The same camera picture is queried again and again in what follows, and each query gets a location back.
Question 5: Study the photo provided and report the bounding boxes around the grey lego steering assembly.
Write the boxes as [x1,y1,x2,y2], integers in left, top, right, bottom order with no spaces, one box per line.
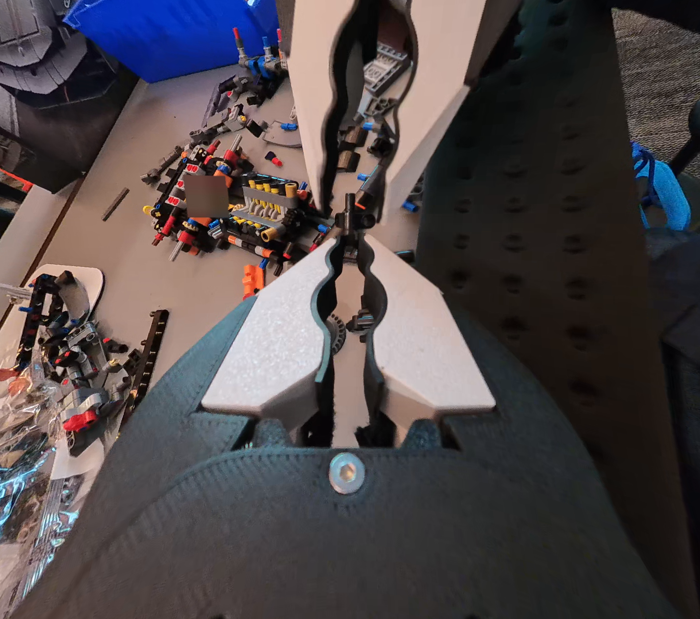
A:
[188,74,274,144]

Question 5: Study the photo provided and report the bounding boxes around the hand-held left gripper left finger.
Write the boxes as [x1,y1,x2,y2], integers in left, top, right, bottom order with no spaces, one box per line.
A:
[201,237,335,447]

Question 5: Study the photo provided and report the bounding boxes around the dark printed cardboard box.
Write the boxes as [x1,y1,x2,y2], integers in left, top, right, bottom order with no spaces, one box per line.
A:
[0,0,140,193]

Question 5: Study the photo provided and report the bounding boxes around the clear bags of lego parts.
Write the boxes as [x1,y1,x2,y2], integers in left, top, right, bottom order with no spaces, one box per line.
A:
[0,362,88,549]

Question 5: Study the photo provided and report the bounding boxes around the long black lego beam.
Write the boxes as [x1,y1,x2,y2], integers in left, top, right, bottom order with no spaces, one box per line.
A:
[123,309,170,414]

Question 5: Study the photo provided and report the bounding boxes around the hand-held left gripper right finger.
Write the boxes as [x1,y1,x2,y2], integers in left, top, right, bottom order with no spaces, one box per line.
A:
[361,236,497,447]

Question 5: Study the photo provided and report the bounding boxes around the grey lego subassembly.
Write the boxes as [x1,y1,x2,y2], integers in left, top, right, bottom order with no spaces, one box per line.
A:
[46,321,132,453]

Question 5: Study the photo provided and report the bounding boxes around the dark grey lego axle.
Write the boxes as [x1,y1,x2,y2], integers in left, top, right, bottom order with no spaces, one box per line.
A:
[102,187,131,222]

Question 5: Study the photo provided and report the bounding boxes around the orange lego piece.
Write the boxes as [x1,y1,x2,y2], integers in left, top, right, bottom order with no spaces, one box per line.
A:
[242,263,267,301]

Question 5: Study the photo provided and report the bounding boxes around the black lego arm assembly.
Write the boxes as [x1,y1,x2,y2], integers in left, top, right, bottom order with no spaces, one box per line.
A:
[332,159,384,261]

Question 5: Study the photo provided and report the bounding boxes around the dark grey lego driveshaft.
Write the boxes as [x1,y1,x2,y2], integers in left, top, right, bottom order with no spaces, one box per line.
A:
[141,146,184,185]

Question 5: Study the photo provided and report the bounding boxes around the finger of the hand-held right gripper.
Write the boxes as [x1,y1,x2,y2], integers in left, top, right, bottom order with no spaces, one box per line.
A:
[271,0,384,215]
[376,0,505,226]

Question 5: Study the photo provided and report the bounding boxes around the multicolour lego chassis assembly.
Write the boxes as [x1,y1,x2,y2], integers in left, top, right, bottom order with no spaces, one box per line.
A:
[141,135,334,261]

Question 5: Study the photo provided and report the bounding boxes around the white book stand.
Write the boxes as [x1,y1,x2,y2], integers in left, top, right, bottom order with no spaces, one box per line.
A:
[0,264,106,346]

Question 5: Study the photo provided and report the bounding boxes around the blue grey lego piston assembly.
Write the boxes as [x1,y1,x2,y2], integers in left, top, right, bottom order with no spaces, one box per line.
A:
[232,27,289,79]

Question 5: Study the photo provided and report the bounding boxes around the grey lego panel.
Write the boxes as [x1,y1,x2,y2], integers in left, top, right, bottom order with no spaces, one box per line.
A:
[261,120,303,149]

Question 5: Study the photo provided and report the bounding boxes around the black curved lego subframe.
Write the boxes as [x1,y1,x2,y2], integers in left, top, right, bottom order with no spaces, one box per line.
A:
[16,271,91,363]

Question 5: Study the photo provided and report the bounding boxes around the blue fabric item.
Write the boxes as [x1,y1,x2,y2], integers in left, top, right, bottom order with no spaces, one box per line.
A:
[631,143,692,231]

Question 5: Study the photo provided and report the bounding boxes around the blue storage bin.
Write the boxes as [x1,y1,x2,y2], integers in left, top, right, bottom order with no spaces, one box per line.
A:
[63,0,280,84]

